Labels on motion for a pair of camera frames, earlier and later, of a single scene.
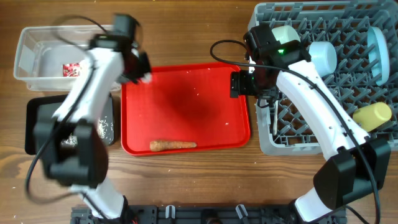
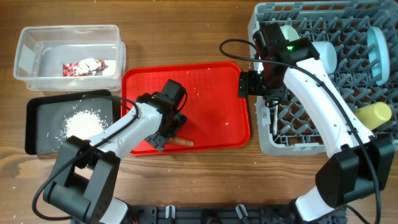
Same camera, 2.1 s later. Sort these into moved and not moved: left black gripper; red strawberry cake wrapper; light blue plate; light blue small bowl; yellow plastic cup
Moved: left black gripper
Not moved: yellow plastic cup; light blue small bowl; red strawberry cake wrapper; light blue plate
